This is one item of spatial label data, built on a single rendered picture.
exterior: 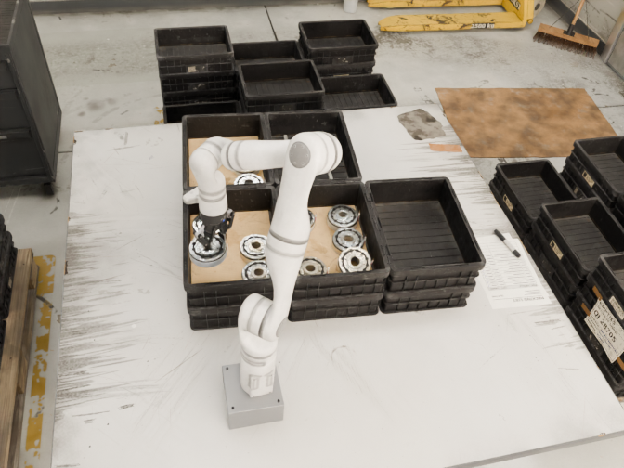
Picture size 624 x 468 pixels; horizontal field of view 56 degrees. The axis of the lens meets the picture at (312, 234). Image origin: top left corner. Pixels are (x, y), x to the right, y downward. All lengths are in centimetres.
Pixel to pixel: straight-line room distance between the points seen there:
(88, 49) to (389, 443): 357
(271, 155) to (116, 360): 83
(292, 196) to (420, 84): 310
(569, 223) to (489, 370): 122
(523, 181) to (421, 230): 132
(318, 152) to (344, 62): 224
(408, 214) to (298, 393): 73
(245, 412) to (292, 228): 57
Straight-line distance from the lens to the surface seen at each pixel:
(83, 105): 403
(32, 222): 332
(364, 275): 173
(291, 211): 127
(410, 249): 196
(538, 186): 327
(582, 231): 295
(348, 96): 338
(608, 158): 345
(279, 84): 322
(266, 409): 164
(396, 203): 210
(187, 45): 355
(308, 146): 122
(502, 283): 214
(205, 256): 166
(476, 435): 180
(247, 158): 136
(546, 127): 420
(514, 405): 189
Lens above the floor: 226
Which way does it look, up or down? 47 degrees down
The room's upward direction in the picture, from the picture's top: 6 degrees clockwise
